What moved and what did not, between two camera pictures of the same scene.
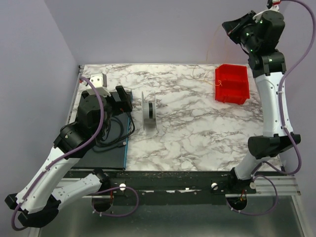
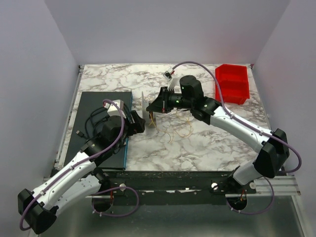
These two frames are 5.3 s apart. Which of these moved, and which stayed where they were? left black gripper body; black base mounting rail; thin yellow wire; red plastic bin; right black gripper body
Moved: left black gripper body; right black gripper body; thin yellow wire
Stayed: red plastic bin; black base mounting rail
